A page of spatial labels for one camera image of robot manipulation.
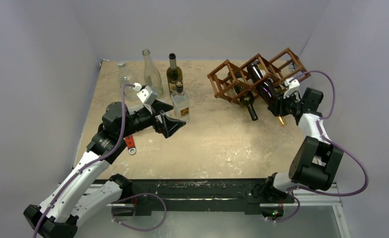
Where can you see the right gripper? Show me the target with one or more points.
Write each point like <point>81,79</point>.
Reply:
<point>280,107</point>

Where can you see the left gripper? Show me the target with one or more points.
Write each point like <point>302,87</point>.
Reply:
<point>169,125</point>

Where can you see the red wine bottle gold cap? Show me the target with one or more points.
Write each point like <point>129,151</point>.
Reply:
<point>265,89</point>

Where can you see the clear bottle black cap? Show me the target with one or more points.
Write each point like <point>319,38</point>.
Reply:
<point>181,102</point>

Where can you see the clear glass bottle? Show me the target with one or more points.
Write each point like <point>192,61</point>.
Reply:
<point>130,78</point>
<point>151,74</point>

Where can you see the dark bottle silver cap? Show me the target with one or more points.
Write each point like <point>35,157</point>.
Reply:
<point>174,73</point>

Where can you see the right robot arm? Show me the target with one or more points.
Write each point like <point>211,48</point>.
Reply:
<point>317,160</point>

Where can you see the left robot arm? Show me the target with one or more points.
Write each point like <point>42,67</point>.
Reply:
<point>67,208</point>

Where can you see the green bottle silver neck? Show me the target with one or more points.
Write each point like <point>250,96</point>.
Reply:
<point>279,91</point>

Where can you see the dark bottle black cap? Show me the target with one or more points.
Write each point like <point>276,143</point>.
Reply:
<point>247,100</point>

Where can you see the wooden wine rack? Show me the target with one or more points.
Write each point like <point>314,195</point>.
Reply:
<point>284,65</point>

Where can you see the clear plastic screw box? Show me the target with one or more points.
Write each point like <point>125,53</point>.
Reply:
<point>134,108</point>

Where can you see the red adjustable wrench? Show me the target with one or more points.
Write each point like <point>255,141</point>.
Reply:
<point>130,145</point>

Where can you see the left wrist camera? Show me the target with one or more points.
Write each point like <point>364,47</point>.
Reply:
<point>146,95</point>

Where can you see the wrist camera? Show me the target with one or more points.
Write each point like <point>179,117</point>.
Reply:
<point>146,95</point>
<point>291,85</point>

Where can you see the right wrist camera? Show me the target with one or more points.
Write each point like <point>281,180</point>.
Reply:
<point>291,85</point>

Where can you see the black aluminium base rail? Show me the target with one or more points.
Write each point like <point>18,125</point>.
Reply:
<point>201,195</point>

